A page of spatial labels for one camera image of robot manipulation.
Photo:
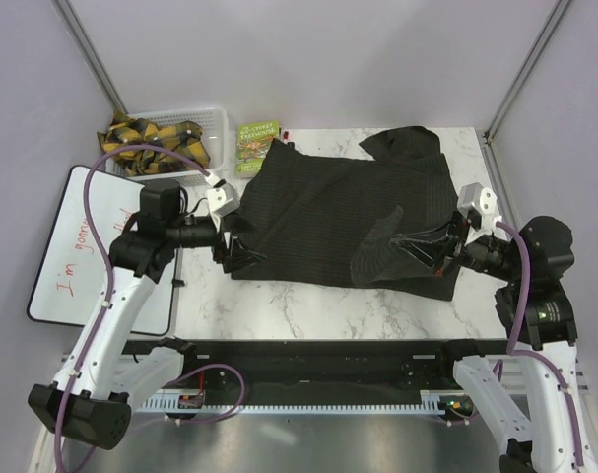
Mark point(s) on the green paperback book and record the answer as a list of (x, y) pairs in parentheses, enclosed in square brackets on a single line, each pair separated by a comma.
[(253, 141)]

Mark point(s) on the white whiteboard black frame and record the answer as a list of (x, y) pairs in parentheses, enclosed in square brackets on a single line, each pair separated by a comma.
[(71, 272)]

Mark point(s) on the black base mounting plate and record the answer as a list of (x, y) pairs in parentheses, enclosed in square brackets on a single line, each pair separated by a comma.
[(320, 373)]

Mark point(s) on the aluminium frame post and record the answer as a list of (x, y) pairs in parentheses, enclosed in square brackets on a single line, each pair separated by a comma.
[(538, 48), (89, 52)]

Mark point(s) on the dark striped long sleeve shirt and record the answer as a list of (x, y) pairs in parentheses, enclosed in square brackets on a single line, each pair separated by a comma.
[(333, 221)]

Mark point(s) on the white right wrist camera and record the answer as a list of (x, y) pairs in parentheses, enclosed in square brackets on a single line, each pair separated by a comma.
[(478, 205)]

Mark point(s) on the left aluminium frame post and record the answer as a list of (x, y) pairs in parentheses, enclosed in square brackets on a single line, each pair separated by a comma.
[(89, 52)]

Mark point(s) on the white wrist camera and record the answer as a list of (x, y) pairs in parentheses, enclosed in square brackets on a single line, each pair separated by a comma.
[(222, 200), (478, 205)]

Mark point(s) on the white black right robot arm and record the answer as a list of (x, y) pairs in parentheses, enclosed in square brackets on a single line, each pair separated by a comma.
[(541, 336)]

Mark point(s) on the white slotted cable duct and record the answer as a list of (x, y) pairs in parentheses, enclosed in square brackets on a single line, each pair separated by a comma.
[(177, 402)]

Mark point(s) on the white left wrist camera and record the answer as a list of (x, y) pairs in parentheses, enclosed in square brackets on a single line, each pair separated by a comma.
[(222, 200)]

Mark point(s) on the white plastic basket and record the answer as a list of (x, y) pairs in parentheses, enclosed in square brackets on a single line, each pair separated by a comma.
[(200, 135)]

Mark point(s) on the right aluminium frame post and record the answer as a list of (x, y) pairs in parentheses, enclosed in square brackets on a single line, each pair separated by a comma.
[(538, 48)]

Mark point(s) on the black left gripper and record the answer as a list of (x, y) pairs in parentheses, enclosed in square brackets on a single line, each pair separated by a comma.
[(237, 255)]

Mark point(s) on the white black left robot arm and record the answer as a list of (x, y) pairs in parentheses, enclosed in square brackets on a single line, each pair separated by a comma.
[(87, 401)]

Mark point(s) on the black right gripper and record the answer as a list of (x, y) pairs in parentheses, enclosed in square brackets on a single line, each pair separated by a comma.
[(455, 232)]

